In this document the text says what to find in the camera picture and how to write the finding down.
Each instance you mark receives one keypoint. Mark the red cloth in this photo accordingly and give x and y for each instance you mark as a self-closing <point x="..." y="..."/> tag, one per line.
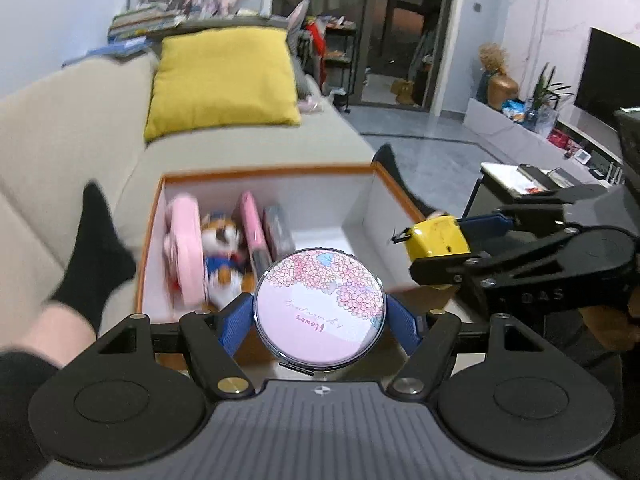
<point x="317" y="40"/>

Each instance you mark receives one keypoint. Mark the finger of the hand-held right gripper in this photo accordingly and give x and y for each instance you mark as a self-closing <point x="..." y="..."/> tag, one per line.
<point x="440" y="270"/>
<point x="487" y="223"/>

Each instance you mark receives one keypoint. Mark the pink cloth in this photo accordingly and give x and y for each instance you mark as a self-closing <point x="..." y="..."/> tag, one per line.
<point x="309" y="104"/>

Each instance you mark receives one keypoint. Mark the green potted plant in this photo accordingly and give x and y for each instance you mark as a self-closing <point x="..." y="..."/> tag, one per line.
<point x="545" y="90"/>

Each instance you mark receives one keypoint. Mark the stack of books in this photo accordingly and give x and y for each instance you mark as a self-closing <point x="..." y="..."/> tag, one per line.
<point x="145" y="22"/>

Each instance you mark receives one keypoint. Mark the pink plush pouch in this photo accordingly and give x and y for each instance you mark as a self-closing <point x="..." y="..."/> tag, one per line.
<point x="185" y="250"/>

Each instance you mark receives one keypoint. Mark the brown bag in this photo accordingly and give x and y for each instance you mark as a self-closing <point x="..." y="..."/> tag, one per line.
<point x="402" y="92"/>

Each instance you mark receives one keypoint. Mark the blue book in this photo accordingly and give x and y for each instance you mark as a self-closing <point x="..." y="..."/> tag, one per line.
<point x="120" y="47"/>

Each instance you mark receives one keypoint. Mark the dark patterned card box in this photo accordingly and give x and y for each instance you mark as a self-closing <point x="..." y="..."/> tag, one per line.
<point x="277" y="230"/>

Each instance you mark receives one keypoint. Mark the grey plush rabbit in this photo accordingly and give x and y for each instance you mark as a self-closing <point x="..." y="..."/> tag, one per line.
<point x="295" y="25"/>

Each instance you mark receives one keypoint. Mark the round floral compact mirror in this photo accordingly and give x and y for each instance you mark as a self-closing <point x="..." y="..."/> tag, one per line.
<point x="320" y="320"/>

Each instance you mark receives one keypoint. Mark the gold vase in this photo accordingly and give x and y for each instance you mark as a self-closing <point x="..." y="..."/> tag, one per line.
<point x="502" y="92"/>

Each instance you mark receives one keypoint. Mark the orange cardboard box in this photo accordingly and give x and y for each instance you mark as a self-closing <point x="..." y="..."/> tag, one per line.
<point x="320" y="195"/>

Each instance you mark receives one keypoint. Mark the person's left leg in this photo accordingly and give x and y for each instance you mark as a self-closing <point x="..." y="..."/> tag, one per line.
<point x="95" y="265"/>

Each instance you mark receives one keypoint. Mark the plush dog toy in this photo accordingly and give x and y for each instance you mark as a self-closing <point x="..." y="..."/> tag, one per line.
<point x="222" y="260"/>

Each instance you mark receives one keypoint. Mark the pink case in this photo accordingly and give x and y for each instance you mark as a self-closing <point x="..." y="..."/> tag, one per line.
<point x="250" y="225"/>

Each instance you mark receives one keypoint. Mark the dried flower bunch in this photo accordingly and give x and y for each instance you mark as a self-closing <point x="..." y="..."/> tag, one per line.
<point x="492" y="57"/>

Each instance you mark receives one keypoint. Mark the black rolling cart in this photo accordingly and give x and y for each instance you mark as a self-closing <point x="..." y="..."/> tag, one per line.
<point x="350" y="60"/>

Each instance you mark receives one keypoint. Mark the houndstooth cushion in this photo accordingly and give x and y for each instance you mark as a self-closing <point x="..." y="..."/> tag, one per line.
<point x="304" y="80"/>

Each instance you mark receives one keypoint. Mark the yellow cushion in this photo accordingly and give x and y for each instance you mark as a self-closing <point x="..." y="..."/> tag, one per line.
<point x="220" y="80"/>

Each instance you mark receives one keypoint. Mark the yellow tape measure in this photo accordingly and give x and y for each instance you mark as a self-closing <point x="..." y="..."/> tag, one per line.
<point x="440" y="237"/>

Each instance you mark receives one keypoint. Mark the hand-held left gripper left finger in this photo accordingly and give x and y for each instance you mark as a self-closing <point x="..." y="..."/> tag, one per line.
<point x="235" y="325"/>

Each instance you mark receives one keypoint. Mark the white low cabinet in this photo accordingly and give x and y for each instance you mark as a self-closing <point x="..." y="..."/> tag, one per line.
<point x="495" y="127"/>

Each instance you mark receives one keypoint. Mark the blue snack bag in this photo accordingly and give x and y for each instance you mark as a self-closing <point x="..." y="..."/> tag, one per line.
<point x="513" y="109"/>

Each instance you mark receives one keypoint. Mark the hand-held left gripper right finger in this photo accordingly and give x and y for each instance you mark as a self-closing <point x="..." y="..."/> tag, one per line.
<point x="402" y="325"/>

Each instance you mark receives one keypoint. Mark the dark coffee table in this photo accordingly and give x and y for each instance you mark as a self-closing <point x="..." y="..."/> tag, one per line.
<point x="500" y="175"/>

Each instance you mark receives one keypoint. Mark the black television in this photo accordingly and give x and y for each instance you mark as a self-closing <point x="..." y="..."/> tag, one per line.
<point x="610" y="75"/>

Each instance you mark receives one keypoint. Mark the beige sofa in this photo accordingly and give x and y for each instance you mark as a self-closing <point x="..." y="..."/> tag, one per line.
<point x="60" y="125"/>

